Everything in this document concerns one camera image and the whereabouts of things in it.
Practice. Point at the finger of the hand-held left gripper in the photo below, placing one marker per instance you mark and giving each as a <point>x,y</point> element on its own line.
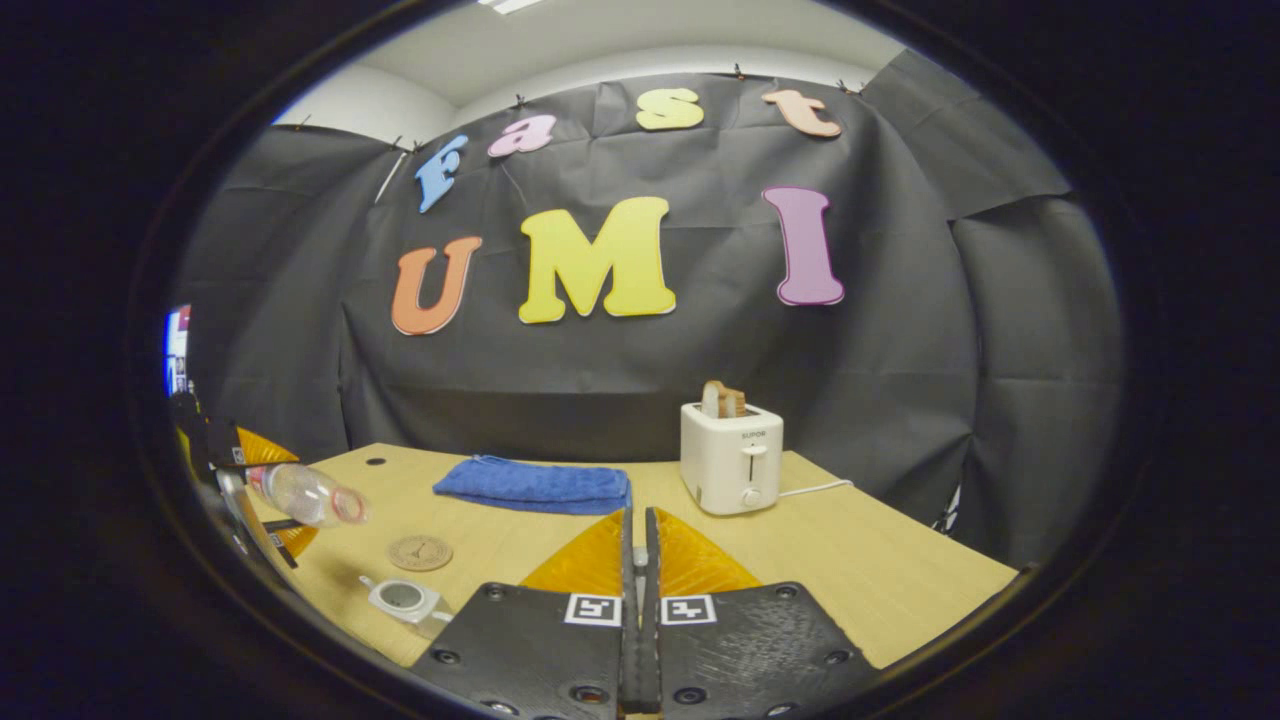
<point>292,540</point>
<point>265,448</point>

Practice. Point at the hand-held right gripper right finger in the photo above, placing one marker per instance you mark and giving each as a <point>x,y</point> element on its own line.
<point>750,650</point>

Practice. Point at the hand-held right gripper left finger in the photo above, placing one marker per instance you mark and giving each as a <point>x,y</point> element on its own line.
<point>540,650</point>

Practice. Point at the clear plastic water bottle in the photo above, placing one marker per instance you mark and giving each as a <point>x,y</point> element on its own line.
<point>305,494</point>

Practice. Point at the round wooden coaster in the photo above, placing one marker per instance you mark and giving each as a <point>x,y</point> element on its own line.
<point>420,552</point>

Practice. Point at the white teacup lid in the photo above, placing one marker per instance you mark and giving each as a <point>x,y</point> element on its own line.
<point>640,565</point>

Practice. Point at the computer monitor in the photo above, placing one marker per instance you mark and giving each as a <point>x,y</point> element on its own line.
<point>178,350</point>

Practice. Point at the blue folded towel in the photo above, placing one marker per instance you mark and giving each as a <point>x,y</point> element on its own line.
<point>535,485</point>

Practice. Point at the white toaster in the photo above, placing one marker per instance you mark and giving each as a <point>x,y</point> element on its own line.
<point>732,460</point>

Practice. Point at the toast bread slice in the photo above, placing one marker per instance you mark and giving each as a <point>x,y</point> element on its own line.
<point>722,399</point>

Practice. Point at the black backdrop cloth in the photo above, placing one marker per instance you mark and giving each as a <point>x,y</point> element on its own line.
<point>650,380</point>

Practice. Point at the ceiling light panel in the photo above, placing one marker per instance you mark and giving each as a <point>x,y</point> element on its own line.
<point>510,4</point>

